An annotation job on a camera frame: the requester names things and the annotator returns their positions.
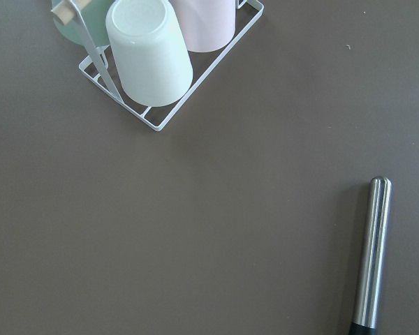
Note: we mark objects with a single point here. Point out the white upturned cup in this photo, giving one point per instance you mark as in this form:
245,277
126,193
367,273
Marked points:
150,54

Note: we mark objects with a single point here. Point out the pink upturned cup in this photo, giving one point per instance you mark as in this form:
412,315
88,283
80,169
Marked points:
206,25

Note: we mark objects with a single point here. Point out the steel muddler black tip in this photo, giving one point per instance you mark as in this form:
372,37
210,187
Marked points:
368,290

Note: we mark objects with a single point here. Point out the white wire cup rack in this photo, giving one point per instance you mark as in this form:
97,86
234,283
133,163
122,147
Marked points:
100,69

